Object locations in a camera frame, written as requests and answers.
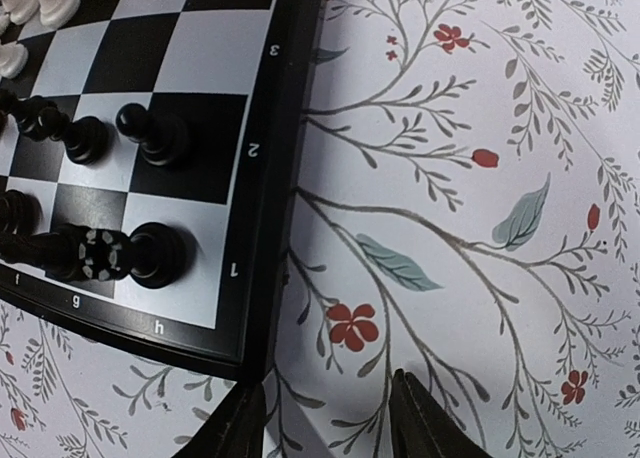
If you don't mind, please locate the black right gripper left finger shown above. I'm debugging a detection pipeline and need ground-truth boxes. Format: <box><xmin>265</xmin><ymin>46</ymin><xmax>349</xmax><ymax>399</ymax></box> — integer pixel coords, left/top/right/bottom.
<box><xmin>187</xmin><ymin>383</ymin><xmax>266</xmax><ymax>458</ymax></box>

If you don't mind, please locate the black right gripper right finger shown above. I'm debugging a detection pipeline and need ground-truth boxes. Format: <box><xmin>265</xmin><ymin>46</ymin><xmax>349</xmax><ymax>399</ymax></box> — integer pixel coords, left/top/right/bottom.
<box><xmin>389</xmin><ymin>369</ymin><xmax>483</xmax><ymax>458</ymax></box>

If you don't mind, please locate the black and white chess board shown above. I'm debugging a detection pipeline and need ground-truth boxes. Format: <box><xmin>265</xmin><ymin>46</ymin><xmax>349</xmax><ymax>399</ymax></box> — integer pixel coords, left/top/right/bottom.
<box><xmin>1</xmin><ymin>0</ymin><xmax>323</xmax><ymax>381</ymax></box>

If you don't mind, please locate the black rook h1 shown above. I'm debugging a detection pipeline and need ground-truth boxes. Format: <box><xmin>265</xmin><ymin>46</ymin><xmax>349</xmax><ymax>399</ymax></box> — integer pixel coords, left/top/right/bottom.
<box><xmin>129</xmin><ymin>222</ymin><xmax>187</xmax><ymax>289</ymax></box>

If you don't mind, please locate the floral patterned table mat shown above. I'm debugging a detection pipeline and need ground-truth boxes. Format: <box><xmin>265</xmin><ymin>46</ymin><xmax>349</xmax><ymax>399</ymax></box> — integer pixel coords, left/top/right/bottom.
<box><xmin>1</xmin><ymin>0</ymin><xmax>639</xmax><ymax>457</ymax></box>

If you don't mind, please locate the black knight g1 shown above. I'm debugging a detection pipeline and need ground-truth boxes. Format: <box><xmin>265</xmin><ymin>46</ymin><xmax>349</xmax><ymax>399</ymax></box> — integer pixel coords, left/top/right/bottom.
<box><xmin>1</xmin><ymin>223</ymin><xmax>134</xmax><ymax>282</ymax></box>

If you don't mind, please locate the black pawn h2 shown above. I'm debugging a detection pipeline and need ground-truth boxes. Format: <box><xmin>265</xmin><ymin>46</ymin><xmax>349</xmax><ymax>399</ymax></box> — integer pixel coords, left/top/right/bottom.
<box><xmin>115</xmin><ymin>103</ymin><xmax>192</xmax><ymax>167</ymax></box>

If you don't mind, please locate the black bishop f1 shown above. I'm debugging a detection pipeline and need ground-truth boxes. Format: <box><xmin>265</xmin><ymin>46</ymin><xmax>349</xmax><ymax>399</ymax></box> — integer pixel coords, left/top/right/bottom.
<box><xmin>1</xmin><ymin>189</ymin><xmax>40</xmax><ymax>240</ymax></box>

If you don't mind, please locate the black pawn g2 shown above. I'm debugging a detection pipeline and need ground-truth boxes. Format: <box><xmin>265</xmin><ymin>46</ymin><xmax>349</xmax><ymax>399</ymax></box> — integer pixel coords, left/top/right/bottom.
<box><xmin>61</xmin><ymin>116</ymin><xmax>109</xmax><ymax>165</ymax></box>

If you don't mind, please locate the black pawn f2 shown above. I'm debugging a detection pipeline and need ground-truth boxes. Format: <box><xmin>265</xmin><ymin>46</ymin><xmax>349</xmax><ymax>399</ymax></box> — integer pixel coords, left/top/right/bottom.
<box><xmin>12</xmin><ymin>95</ymin><xmax>71</xmax><ymax>142</ymax></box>

